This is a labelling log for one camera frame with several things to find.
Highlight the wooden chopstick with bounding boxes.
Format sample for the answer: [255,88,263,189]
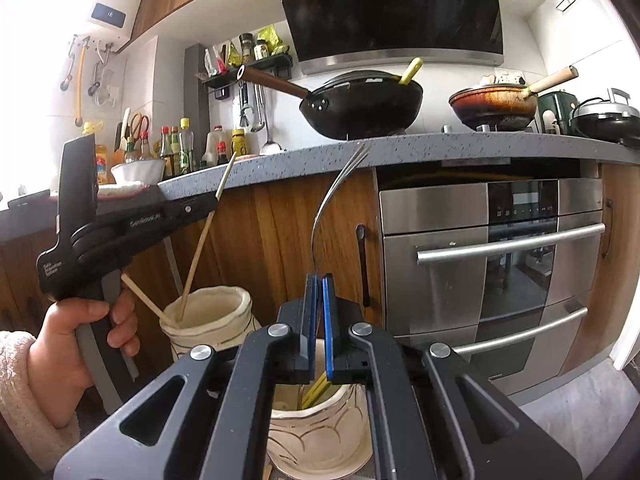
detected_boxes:
[176,153,238,324]
[120,273,177,328]

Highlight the yellow plastic utensil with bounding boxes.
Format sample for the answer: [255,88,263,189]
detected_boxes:
[299,372,332,410]

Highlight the silver fork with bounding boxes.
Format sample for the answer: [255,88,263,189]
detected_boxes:
[309,142,372,273]

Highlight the white fuzzy sleeve forearm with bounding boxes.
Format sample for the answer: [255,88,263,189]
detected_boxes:
[1,330,80,472]

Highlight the person's left hand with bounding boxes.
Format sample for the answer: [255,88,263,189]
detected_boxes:
[27,289,140,429]

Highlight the white bowl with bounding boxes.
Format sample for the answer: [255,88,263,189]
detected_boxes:
[111,159,165,185]

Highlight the red cap sauce bottle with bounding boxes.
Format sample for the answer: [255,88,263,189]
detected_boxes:
[160,126,174,180]

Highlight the white red trimmed cloth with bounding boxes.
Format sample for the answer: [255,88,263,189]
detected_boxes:
[48,181,150,205]

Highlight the white jug red cap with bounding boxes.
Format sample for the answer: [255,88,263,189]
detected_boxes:
[202,125,229,167]

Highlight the yellow mustard jar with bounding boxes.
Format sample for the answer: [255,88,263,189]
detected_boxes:
[231,128,250,157]

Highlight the white ceramic utensil holder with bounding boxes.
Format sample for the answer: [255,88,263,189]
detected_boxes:
[160,286,374,479]

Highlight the hanging ladle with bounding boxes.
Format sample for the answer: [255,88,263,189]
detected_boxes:
[256,86,283,156]

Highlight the stainless steel oven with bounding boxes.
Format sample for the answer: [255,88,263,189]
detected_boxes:
[376,162,605,394]

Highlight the black wok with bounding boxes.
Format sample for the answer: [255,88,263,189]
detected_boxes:
[252,70,423,141]

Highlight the white water heater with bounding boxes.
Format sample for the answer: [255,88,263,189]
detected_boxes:
[69,0,151,53]

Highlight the black range hood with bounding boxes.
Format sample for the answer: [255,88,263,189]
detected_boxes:
[281,0,503,74]

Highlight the yellow spatula in wok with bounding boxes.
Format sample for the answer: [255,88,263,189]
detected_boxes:
[399,58,423,86]

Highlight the brown frying pan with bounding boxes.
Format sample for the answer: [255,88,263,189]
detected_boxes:
[449,65,579,131]

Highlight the green kettle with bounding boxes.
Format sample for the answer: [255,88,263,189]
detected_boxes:
[538,90,578,136]

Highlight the red handled scissors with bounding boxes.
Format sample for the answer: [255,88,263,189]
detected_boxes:
[130,112,150,141]

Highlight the yellow hose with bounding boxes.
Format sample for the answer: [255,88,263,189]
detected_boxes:
[72,34,92,128]

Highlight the black wall spice shelf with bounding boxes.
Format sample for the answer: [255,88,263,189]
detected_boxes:
[198,53,293,91]

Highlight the black cabinet door handle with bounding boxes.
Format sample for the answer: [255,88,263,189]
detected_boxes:
[356,224,371,308]

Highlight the right cabinet door handle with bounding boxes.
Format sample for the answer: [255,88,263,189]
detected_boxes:
[601,198,615,259]

